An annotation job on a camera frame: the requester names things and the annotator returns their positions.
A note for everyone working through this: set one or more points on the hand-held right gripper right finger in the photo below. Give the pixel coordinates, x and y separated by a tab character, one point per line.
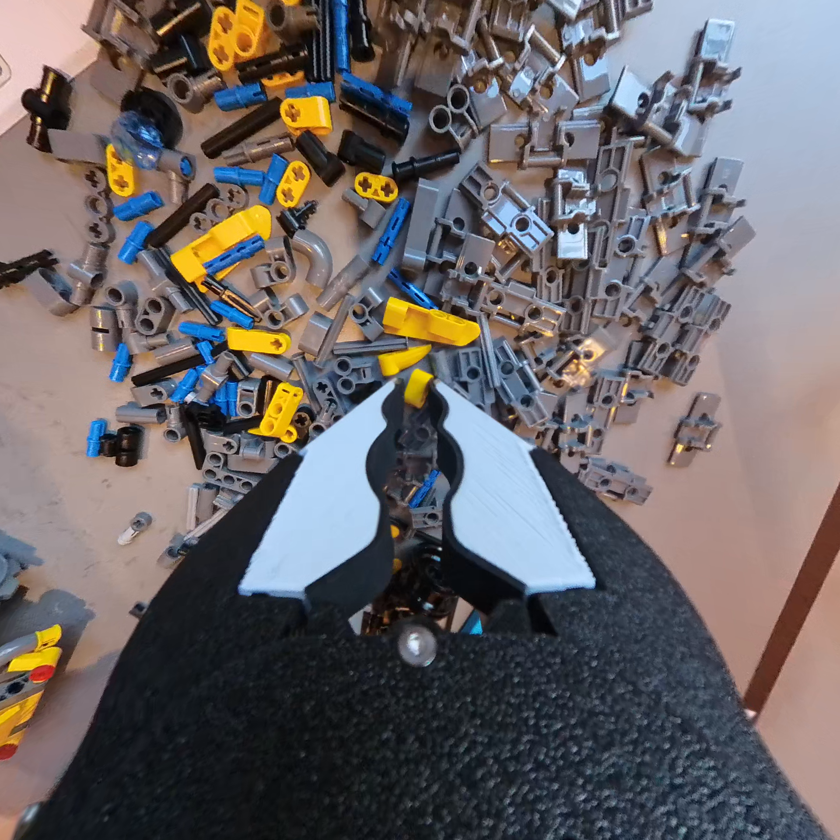
518	518

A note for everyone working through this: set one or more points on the pile of small dark connectors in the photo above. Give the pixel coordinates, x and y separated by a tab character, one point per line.
525	229

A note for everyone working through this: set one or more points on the yellow black brick vehicle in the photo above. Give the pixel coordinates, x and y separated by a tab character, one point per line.
26	689

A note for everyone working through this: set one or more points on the grey desk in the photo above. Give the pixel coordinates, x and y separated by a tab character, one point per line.
754	328

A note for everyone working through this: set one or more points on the small yellow bushing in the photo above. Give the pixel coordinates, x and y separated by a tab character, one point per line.
417	387

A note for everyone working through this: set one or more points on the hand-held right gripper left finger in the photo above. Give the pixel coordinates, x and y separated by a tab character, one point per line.
315	518

